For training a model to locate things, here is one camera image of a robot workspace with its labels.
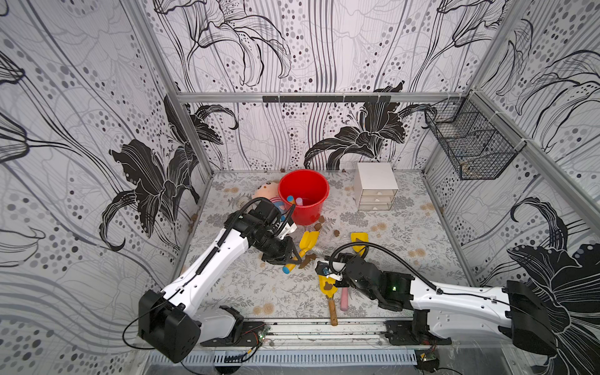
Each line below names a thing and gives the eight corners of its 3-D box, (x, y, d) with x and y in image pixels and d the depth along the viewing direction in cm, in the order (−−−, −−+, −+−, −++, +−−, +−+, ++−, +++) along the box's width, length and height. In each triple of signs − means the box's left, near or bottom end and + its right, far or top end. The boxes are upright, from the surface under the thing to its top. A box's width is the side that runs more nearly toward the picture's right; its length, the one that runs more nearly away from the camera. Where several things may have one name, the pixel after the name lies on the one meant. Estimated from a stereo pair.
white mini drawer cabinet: (357, 211, 105) (363, 190, 94) (349, 168, 124) (354, 146, 112) (391, 211, 105) (401, 190, 94) (379, 167, 124) (386, 146, 112)
